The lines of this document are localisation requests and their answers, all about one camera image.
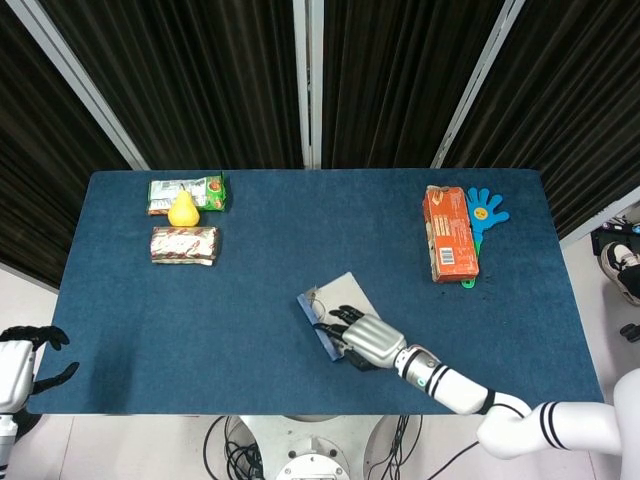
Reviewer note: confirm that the grey frame post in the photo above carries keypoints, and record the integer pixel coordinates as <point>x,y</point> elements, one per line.
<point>475,85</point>
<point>80,80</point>
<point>309,85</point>

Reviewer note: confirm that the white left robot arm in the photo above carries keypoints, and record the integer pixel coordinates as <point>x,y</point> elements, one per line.
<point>6,440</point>

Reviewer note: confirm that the dark pleated curtain panel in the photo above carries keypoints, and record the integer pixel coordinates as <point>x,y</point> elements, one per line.
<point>40,175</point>
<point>575,100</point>
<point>400,80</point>
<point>200,80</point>

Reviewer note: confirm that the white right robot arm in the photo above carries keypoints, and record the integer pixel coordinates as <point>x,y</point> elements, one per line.
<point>460,390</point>

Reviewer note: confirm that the green snack packet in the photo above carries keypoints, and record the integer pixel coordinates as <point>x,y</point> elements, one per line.
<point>212,192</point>

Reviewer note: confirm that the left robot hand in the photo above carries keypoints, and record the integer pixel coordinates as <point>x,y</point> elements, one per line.
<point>15,370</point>

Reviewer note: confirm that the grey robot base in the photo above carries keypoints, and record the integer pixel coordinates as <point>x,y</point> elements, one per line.
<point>310,450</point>

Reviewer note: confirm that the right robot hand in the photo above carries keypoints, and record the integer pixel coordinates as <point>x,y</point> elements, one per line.
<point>372,340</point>

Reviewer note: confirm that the orange carton box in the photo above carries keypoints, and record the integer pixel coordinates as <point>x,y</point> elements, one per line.
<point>450,235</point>

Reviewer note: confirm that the blue hand clapper toy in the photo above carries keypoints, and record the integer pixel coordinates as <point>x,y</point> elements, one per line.
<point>485,210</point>

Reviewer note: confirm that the yellow pear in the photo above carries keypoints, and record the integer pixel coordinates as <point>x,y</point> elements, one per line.
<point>182,212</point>

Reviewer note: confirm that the white and black sneaker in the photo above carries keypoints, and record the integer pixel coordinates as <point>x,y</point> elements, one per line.
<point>614,260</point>

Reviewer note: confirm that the clear-frame eyeglasses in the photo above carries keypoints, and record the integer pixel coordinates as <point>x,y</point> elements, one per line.
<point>316,300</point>

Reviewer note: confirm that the blue velvet table cloth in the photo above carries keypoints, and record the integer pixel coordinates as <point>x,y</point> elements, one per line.
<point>250,325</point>

